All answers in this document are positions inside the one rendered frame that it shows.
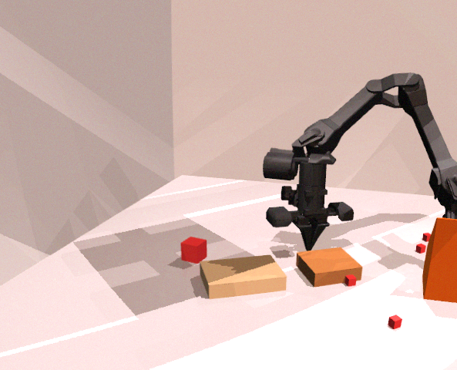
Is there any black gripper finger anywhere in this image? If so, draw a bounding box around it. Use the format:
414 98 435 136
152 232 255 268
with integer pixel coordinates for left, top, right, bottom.
309 218 330 251
291 220 312 251

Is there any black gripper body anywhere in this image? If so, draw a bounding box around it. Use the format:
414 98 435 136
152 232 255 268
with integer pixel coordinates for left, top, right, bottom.
266 182 354 228

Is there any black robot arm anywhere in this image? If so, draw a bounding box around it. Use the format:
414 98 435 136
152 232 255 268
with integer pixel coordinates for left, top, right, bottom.
263 72 457 220

